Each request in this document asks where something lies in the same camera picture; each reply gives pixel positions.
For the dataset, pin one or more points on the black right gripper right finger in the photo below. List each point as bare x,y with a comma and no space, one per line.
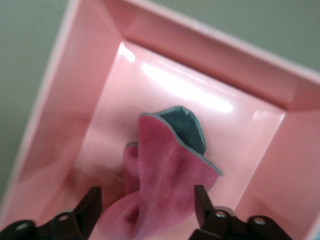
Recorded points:
220,222

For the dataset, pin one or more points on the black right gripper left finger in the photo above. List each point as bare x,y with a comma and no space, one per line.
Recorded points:
75,222

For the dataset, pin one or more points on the pink microfibre cloth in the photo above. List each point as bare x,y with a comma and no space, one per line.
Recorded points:
162,175

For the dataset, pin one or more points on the pink plastic bin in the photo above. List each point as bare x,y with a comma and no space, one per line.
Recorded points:
175,82

